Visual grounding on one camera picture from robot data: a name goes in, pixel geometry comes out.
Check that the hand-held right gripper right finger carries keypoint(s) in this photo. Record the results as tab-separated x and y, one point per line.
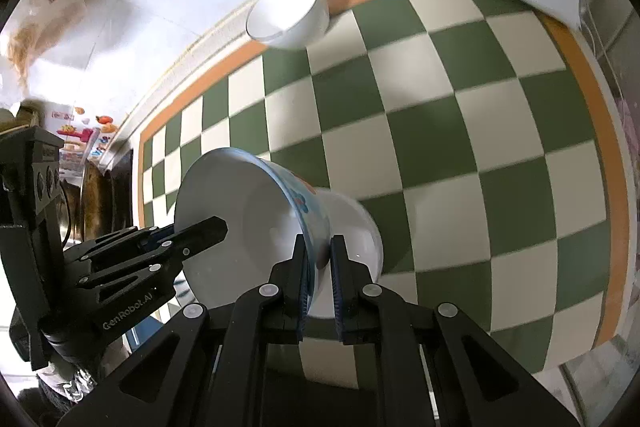
337	287

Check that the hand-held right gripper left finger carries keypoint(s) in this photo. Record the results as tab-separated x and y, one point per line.
301	287

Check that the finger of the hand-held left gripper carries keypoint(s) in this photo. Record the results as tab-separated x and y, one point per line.
200	229
130	277

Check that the white floral print bowl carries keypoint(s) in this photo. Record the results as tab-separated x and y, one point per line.
240	267

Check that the green checkered mat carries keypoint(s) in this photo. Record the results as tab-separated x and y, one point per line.
450	132

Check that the clear bag with orange food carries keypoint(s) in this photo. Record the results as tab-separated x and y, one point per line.
30	47

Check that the plain white bowl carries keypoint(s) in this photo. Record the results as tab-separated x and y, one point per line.
285	7

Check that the colourful wall stickers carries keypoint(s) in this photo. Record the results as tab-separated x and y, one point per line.
102	121

